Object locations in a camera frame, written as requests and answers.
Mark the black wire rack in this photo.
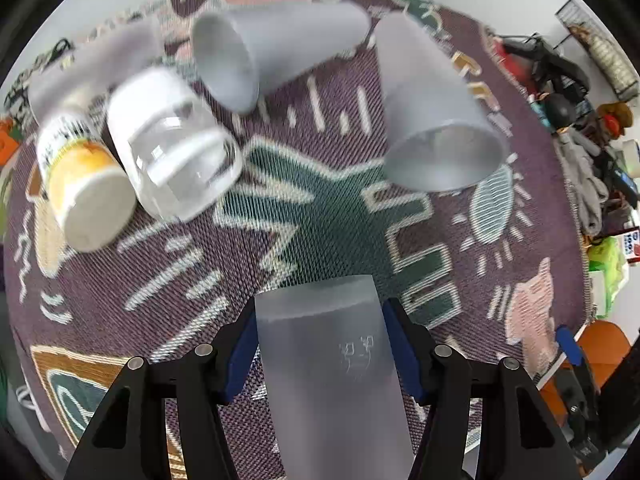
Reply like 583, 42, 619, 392
556, 0, 640, 102

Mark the white bottle with yellow label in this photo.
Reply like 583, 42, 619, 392
36, 114, 137, 254

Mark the frosted translucent cup with print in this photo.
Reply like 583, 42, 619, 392
253, 274, 417, 480

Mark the green plastic bag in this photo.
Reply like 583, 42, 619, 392
587, 236, 629, 319

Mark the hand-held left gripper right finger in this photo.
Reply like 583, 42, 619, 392
382, 297, 577, 480

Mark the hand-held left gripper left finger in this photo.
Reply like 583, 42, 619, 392
64, 304, 258, 480

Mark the clear glass cup white band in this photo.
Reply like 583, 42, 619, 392
106, 67, 244, 222

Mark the grey cloth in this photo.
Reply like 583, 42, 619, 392
554, 130, 612, 237

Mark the printed woven blanket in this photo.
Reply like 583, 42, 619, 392
2, 0, 591, 480

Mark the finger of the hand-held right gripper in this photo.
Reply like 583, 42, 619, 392
555, 324, 599, 413

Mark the red and white box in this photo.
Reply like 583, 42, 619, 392
622, 230, 640, 266

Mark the grey plastic cup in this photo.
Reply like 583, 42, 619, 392
374, 11, 512, 192
191, 1, 373, 115

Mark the orange chair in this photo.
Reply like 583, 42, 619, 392
542, 321, 633, 413

